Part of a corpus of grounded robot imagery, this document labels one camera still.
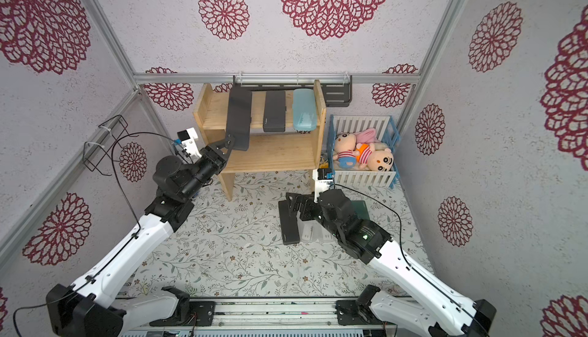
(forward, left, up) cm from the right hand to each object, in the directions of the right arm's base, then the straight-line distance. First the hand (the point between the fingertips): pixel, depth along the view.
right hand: (302, 196), depth 70 cm
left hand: (+9, +20, +14) cm, 26 cm away
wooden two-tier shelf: (+27, +5, -7) cm, 28 cm away
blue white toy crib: (+51, -41, -17) cm, 67 cm away
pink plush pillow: (+48, -32, -18) cm, 60 cm away
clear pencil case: (+1, -3, -26) cm, 26 cm away
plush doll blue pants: (+38, -19, -14) cm, 45 cm away
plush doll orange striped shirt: (+33, -30, -17) cm, 47 cm away
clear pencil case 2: (0, -8, -27) cm, 28 cm away
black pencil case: (+4, +5, -28) cm, 29 cm away
